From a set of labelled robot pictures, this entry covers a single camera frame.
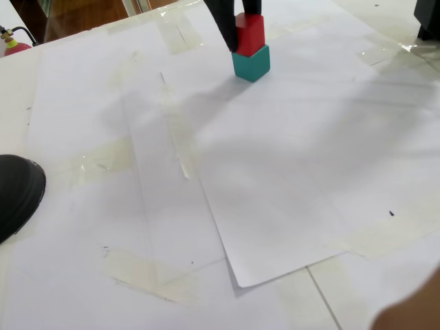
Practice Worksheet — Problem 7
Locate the small white paper sheet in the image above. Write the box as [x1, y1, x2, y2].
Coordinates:
[159, 13, 440, 289]

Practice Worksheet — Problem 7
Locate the red cube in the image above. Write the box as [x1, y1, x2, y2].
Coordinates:
[234, 12, 265, 58]

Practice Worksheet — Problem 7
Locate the black round base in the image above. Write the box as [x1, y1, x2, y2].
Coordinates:
[0, 154, 47, 245]

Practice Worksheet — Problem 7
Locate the white frame bar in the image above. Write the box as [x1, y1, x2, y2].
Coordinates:
[122, 0, 153, 17]

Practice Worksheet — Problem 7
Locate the blurred bare hand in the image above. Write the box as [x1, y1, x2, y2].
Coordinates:
[370, 266, 440, 330]

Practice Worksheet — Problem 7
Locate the large white paper sheet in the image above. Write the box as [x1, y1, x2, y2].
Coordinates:
[120, 0, 440, 276]

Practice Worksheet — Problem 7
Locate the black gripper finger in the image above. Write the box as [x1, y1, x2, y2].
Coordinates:
[205, 0, 241, 53]
[241, 0, 264, 17]

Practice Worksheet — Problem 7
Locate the brown wooden panel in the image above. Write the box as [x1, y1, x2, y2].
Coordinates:
[9, 0, 138, 45]

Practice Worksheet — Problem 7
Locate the yellowed clear tape strip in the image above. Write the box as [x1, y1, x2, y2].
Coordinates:
[274, 256, 344, 330]
[102, 247, 199, 304]
[46, 137, 134, 188]
[357, 32, 426, 67]
[156, 13, 204, 55]
[319, 202, 440, 261]

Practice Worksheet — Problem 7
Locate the teal cube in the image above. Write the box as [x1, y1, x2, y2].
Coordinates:
[230, 44, 272, 83]

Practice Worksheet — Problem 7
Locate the red fire extinguisher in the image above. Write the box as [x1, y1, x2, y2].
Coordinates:
[0, 25, 41, 58]

